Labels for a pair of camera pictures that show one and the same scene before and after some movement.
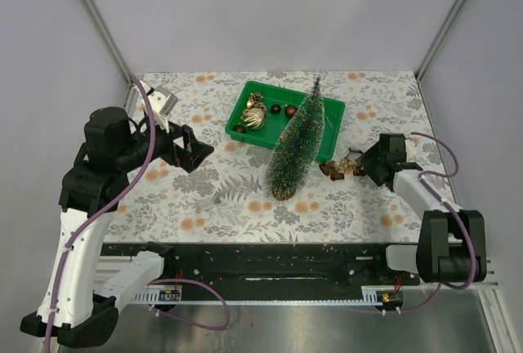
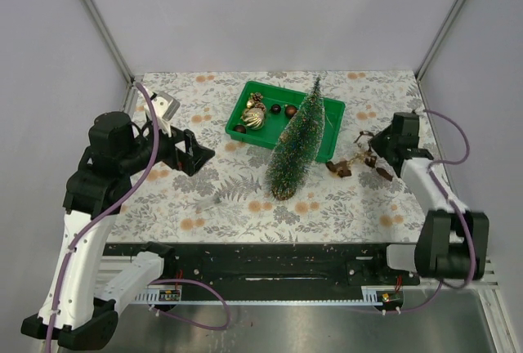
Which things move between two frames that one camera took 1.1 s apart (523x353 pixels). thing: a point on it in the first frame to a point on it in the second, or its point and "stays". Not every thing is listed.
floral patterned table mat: [225, 198] stays
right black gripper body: [371, 159] to [382, 141]
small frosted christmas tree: [297, 147] stays
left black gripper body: [165, 146] stays
